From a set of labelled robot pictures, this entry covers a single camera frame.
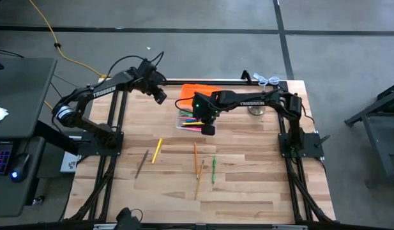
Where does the yellow wooden pencil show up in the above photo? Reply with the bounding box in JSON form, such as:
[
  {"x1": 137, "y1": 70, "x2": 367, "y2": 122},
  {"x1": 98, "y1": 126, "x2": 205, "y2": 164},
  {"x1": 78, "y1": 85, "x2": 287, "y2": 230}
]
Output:
[{"x1": 193, "y1": 159, "x2": 206, "y2": 201}]

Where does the black device with cable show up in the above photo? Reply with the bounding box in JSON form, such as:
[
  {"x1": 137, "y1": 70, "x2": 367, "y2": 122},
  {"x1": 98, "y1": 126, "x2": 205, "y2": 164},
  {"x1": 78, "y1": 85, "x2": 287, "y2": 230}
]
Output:
[{"x1": 115, "y1": 206, "x2": 144, "y2": 230}]

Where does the black computer desk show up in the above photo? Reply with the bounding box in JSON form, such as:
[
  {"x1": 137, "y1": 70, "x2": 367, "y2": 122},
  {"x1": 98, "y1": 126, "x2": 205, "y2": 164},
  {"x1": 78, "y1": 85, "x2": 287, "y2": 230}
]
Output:
[{"x1": 0, "y1": 57, "x2": 59, "y2": 219}]

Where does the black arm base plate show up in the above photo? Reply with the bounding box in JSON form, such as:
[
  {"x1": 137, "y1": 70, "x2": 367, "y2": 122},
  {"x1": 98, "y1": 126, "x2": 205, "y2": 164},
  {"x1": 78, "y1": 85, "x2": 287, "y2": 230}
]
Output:
[
  {"x1": 77, "y1": 132, "x2": 125, "y2": 157},
  {"x1": 278, "y1": 132, "x2": 325, "y2": 158}
]

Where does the silver desk bell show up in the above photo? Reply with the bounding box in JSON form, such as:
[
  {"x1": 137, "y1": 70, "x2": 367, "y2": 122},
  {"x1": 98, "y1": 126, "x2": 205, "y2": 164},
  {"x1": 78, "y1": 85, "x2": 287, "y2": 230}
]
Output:
[{"x1": 247, "y1": 106, "x2": 266, "y2": 116}]

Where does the orange plastic box lid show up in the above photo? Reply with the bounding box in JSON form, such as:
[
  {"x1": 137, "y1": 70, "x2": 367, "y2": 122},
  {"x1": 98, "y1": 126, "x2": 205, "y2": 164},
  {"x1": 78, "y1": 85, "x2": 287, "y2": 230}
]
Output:
[{"x1": 179, "y1": 83, "x2": 222, "y2": 111}]

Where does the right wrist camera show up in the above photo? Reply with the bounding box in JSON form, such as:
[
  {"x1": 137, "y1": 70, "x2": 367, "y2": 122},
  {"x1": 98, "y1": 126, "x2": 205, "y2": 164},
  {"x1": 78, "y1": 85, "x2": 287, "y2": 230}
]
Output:
[{"x1": 201, "y1": 123, "x2": 216, "y2": 137}]

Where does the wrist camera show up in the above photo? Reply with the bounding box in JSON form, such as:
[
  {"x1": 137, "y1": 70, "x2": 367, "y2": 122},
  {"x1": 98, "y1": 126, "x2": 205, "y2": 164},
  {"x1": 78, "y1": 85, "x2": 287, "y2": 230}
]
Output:
[
  {"x1": 201, "y1": 123, "x2": 216, "y2": 137},
  {"x1": 153, "y1": 88, "x2": 169, "y2": 105}
]

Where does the white printed box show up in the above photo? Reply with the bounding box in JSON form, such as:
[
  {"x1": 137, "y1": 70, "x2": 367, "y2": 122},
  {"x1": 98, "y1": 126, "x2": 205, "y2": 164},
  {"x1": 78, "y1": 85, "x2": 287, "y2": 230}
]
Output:
[{"x1": 59, "y1": 151, "x2": 82, "y2": 173}]

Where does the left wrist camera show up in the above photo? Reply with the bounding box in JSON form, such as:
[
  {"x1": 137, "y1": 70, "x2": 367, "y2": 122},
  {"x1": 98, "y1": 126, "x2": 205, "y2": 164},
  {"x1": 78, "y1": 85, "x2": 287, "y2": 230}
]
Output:
[{"x1": 153, "y1": 88, "x2": 169, "y2": 105}]

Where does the black clamp handle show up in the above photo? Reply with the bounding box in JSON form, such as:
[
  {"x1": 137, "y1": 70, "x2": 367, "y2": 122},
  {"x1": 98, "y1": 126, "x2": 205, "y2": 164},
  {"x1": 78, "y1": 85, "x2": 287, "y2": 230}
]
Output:
[{"x1": 314, "y1": 134, "x2": 331, "y2": 148}]

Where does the black floor cable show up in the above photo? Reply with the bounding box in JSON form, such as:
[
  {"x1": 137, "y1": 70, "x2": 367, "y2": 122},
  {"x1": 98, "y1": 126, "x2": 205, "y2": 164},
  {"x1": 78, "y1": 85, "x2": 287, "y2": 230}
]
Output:
[{"x1": 49, "y1": 73, "x2": 89, "y2": 100}]

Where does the black side table frame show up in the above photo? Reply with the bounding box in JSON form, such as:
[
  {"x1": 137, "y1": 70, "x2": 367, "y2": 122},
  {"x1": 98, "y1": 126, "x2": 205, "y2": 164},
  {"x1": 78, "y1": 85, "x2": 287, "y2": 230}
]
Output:
[{"x1": 343, "y1": 81, "x2": 394, "y2": 187}]

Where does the grey pencil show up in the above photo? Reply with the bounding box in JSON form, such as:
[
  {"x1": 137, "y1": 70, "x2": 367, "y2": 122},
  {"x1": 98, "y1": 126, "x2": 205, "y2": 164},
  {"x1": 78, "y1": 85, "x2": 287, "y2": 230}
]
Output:
[{"x1": 134, "y1": 149, "x2": 149, "y2": 180}]

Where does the silver bracket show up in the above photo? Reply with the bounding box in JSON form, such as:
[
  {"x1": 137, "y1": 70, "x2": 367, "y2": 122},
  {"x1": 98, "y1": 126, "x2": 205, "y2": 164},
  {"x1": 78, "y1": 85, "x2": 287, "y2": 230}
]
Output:
[
  {"x1": 93, "y1": 223, "x2": 119, "y2": 230},
  {"x1": 272, "y1": 224, "x2": 308, "y2": 230}
]

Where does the long yellow extension cable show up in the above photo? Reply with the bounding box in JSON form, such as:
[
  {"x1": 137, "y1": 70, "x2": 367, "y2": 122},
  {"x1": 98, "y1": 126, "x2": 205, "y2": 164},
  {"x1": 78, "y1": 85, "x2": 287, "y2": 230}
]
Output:
[{"x1": 27, "y1": 0, "x2": 104, "y2": 78}]

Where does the green pen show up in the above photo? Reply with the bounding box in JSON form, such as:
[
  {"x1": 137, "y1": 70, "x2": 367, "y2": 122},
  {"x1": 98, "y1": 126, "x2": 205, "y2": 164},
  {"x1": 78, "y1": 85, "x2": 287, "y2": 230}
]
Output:
[{"x1": 211, "y1": 155, "x2": 218, "y2": 185}]

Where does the black aluminium table frame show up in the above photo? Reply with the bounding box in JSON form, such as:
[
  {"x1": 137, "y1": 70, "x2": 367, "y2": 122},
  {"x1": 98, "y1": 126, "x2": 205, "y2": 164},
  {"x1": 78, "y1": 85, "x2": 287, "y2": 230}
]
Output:
[{"x1": 64, "y1": 70, "x2": 337, "y2": 230}]

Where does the white cable bundle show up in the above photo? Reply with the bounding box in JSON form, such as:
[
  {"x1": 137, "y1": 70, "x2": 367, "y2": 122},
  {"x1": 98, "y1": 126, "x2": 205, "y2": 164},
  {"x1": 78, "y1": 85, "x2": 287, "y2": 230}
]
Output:
[{"x1": 252, "y1": 72, "x2": 280, "y2": 93}]

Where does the backlit keyboard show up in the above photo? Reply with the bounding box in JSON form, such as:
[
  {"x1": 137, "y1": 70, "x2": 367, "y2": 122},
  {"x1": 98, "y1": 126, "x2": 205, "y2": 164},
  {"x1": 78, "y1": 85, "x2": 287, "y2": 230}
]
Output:
[{"x1": 0, "y1": 142, "x2": 13, "y2": 176}]

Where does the orange pencil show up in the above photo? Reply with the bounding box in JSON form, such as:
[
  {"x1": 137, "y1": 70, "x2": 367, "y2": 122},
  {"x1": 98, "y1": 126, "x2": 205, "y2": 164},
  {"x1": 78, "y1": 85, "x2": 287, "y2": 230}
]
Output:
[{"x1": 193, "y1": 142, "x2": 200, "y2": 180}]

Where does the black computer mouse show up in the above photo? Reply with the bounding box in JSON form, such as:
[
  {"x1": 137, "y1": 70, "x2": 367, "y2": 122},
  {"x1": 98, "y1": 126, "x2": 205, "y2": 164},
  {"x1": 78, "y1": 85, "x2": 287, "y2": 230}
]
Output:
[{"x1": 10, "y1": 153, "x2": 31, "y2": 183}]

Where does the clear plastic supply box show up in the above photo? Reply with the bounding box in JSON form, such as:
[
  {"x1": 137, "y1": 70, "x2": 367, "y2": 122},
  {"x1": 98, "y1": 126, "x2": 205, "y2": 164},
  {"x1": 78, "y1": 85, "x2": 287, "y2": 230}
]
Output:
[{"x1": 174, "y1": 108, "x2": 216, "y2": 132}]

